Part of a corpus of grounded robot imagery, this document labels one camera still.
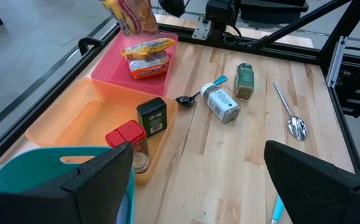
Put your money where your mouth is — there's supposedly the plain silver spoon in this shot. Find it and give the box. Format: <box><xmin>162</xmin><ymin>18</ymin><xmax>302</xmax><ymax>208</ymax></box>
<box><xmin>272</xmin><ymin>81</ymin><xmax>308</xmax><ymax>142</ymax></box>

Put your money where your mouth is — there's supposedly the red ramen packet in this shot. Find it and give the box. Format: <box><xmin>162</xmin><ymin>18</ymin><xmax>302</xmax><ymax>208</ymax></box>
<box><xmin>101</xmin><ymin>0</ymin><xmax>161</xmax><ymax>36</ymax></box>

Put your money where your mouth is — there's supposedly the yellow ramen packet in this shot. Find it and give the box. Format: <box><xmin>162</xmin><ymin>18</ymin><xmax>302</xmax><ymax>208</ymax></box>
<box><xmin>120</xmin><ymin>37</ymin><xmax>176</xmax><ymax>60</ymax></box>

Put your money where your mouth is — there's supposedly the black frame clamp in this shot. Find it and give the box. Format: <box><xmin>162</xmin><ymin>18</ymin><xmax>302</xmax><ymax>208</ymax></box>
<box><xmin>77</xmin><ymin>37</ymin><xmax>105</xmax><ymax>57</ymax></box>

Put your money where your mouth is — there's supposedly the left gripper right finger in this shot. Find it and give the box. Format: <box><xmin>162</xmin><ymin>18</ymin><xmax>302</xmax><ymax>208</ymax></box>
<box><xmin>263</xmin><ymin>139</ymin><xmax>360</xmax><ymax>224</ymax></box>

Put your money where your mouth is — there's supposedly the white snack packet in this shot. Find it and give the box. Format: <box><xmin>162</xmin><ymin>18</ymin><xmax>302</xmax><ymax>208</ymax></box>
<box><xmin>128</xmin><ymin>51</ymin><xmax>170</xmax><ymax>80</ymax></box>

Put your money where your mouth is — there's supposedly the dark green spice tin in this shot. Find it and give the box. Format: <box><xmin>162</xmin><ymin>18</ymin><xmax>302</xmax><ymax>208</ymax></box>
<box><xmin>136</xmin><ymin>96</ymin><xmax>168</xmax><ymax>139</ymax></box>

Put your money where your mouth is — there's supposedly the silver aluminium bracket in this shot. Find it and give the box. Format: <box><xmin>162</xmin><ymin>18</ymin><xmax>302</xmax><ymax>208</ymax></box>
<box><xmin>326</xmin><ymin>35</ymin><xmax>348</xmax><ymax>90</ymax></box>

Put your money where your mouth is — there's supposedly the white label spice jar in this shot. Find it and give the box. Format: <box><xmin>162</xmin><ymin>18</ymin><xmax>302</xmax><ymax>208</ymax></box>
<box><xmin>200</xmin><ymin>82</ymin><xmax>241</xmax><ymax>124</ymax></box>

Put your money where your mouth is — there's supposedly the black aluminium table frame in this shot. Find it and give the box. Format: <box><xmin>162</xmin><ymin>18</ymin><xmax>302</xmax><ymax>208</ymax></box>
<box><xmin>0</xmin><ymin>12</ymin><xmax>360</xmax><ymax>184</ymax></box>

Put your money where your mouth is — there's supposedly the red spice tin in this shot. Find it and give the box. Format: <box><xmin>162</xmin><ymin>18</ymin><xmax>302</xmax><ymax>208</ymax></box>
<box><xmin>104</xmin><ymin>119</ymin><xmax>147</xmax><ymax>149</ymax></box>

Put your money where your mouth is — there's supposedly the orange plastic tray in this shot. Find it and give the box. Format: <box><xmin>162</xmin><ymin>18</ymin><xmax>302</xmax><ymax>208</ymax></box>
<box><xmin>25</xmin><ymin>77</ymin><xmax>179</xmax><ymax>186</ymax></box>

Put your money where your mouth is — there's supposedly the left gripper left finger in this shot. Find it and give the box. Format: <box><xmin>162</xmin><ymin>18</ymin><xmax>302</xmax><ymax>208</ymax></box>
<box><xmin>0</xmin><ymin>141</ymin><xmax>134</xmax><ymax>224</ymax></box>

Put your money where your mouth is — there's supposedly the green label spice jar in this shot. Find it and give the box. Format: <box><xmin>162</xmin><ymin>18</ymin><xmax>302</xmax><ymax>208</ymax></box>
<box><xmin>234</xmin><ymin>62</ymin><xmax>255</xmax><ymax>100</ymax></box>

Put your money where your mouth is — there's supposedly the pink plastic tray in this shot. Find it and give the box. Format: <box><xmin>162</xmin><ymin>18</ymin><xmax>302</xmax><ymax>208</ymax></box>
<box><xmin>91</xmin><ymin>30</ymin><xmax>179</xmax><ymax>97</ymax></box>

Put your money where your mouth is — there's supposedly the spoon with mint green handle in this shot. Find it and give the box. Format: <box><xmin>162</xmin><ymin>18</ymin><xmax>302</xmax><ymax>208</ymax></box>
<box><xmin>270</xmin><ymin>195</ymin><xmax>285</xmax><ymax>224</ymax></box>

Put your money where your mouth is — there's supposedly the teal green plastic bin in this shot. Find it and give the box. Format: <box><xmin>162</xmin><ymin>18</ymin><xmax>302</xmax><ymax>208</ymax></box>
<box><xmin>0</xmin><ymin>146</ymin><xmax>136</xmax><ymax>224</ymax></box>

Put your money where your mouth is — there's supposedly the small glass spice jar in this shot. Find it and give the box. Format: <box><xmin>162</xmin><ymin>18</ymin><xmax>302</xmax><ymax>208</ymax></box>
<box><xmin>132</xmin><ymin>138</ymin><xmax>151</xmax><ymax>174</ymax></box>

